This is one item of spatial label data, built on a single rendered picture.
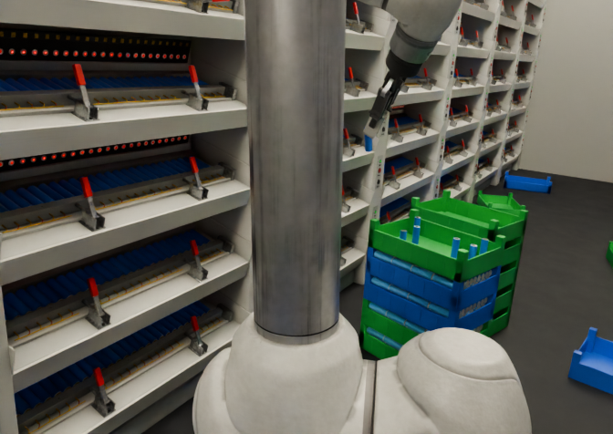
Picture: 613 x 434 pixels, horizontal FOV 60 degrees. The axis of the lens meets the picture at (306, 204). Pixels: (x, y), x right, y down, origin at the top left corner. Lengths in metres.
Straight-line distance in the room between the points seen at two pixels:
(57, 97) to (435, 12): 0.68
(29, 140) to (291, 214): 0.49
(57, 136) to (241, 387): 0.51
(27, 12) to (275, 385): 0.62
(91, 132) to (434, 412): 0.68
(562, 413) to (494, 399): 0.95
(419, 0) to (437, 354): 0.66
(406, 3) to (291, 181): 0.61
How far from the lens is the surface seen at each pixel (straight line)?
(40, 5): 0.90
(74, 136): 0.94
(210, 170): 1.26
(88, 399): 1.21
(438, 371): 0.61
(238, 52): 1.27
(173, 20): 1.07
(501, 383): 0.62
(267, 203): 0.54
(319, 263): 0.56
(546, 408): 1.56
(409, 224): 1.62
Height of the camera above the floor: 0.84
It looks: 16 degrees down
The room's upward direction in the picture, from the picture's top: 3 degrees clockwise
